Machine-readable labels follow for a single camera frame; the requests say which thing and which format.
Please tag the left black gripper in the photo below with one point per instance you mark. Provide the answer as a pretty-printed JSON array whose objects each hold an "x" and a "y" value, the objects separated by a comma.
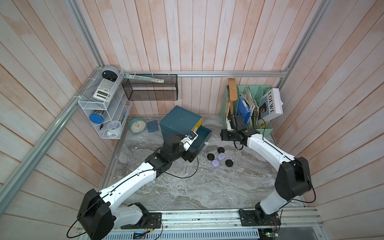
[{"x": 186, "y": 156}]

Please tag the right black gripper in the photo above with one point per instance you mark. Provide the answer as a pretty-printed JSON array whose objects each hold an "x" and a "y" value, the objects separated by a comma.
[{"x": 223, "y": 134}]

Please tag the teal drawer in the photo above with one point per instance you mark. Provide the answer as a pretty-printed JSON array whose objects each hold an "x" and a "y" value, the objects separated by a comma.
[{"x": 204, "y": 134}]

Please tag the purple earphone case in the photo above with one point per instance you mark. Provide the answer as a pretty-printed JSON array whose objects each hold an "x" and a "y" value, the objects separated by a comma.
[
  {"x": 221, "y": 156},
  {"x": 215, "y": 163}
]

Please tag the yellow top drawer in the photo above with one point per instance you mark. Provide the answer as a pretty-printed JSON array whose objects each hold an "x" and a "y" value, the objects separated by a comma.
[{"x": 197, "y": 125}]

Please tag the teal drawer cabinet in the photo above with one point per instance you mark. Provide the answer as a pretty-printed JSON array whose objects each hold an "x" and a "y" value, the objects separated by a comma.
[{"x": 178, "y": 121}]

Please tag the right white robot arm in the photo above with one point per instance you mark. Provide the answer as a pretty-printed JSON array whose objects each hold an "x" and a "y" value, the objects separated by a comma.
[{"x": 293, "y": 173}]

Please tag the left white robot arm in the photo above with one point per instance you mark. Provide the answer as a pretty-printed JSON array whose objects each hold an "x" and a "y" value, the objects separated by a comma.
[{"x": 98, "y": 213}]

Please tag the black earphone case top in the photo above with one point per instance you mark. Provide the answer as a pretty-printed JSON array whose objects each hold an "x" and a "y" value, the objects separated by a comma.
[{"x": 221, "y": 150}]

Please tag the black earphone case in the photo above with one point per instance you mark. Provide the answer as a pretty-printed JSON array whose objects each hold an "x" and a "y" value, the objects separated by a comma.
[
  {"x": 221, "y": 150},
  {"x": 211, "y": 157},
  {"x": 229, "y": 163}
]

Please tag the black earphone case left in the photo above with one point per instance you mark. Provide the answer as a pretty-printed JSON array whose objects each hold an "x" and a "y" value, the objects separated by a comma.
[{"x": 211, "y": 157}]

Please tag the black earphone case lower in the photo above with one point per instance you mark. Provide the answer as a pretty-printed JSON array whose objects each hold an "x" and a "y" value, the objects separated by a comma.
[{"x": 229, "y": 163}]

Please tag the blue folder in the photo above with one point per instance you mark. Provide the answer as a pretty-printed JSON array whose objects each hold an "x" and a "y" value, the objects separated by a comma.
[{"x": 243, "y": 110}]

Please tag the green file organizer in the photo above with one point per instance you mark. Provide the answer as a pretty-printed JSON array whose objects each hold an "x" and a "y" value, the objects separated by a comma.
[{"x": 253, "y": 96}]

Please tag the small blue notebook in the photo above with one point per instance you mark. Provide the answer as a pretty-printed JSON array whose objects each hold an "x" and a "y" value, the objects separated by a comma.
[{"x": 152, "y": 126}]

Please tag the white Loewe book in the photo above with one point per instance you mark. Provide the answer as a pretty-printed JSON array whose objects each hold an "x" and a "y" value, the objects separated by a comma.
[{"x": 271, "y": 106}]

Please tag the green round alarm clock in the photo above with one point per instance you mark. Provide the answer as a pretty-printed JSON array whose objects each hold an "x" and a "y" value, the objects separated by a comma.
[{"x": 137, "y": 125}]

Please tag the white mug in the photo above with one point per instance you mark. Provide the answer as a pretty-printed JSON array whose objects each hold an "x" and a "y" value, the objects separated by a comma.
[{"x": 113, "y": 129}]

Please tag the black mesh basket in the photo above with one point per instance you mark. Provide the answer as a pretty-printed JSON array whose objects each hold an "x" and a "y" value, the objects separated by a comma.
[{"x": 148, "y": 91}]

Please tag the blue round lid jar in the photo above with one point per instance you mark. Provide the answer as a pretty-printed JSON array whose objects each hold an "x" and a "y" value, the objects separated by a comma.
[{"x": 97, "y": 117}]

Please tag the white ruler strip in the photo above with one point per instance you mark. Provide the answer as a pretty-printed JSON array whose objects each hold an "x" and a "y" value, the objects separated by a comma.
[{"x": 143, "y": 78}]

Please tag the white calculator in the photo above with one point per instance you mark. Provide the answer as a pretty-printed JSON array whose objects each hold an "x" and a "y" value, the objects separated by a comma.
[{"x": 105, "y": 90}]

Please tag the grey round speaker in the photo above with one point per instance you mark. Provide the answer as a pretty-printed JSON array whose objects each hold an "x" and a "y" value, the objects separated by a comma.
[{"x": 110, "y": 73}]

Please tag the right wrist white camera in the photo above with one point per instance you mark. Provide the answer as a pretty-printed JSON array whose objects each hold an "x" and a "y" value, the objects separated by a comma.
[{"x": 229, "y": 123}]

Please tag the wrist white camera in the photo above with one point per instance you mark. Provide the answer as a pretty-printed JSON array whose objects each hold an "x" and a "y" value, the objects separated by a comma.
[
  {"x": 188, "y": 140},
  {"x": 229, "y": 123}
]

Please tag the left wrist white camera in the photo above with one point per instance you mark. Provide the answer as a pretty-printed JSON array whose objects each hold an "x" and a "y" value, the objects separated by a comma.
[{"x": 188, "y": 140}]

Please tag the white wire shelf rack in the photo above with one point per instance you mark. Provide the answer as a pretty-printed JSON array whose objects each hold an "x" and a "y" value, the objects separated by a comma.
[{"x": 117, "y": 109}]

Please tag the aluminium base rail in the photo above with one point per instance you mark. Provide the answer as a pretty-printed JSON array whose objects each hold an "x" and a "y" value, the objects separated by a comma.
[{"x": 292, "y": 223}]

